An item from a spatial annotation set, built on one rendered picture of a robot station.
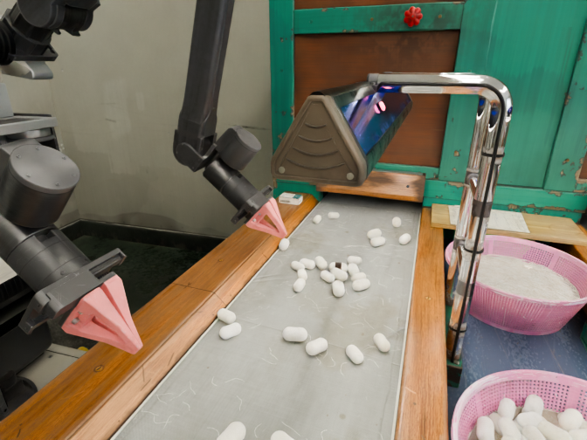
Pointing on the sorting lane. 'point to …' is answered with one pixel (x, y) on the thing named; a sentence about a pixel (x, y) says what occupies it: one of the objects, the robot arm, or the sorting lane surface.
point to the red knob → (412, 16)
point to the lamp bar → (340, 135)
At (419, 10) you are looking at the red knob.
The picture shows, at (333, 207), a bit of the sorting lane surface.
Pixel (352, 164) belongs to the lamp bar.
